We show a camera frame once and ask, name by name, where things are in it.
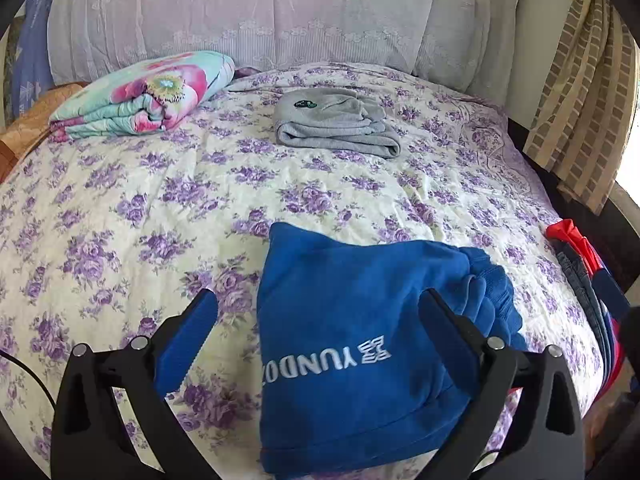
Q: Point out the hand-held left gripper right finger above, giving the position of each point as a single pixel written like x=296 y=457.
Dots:
x=445 y=340

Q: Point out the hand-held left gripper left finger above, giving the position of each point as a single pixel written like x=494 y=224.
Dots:
x=187 y=332

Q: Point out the blue sweatshirt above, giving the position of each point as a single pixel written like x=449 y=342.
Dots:
x=350 y=310

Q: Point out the folded grey pants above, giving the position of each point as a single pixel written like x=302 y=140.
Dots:
x=330 y=125

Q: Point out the denim garment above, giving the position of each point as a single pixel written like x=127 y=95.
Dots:
x=582 y=285

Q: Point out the purple floral bedspread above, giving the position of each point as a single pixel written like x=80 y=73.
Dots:
x=150 y=185

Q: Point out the red garment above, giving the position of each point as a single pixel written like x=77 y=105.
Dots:
x=570 y=235

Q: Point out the folded floral blanket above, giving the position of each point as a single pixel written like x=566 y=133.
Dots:
x=150 y=90

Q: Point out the orange cloth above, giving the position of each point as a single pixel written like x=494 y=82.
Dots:
x=25 y=130

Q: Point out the beige checked curtain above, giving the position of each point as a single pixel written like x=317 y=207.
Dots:
x=575 y=110

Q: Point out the blue patterned cloth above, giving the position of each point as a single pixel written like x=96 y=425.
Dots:
x=35 y=50

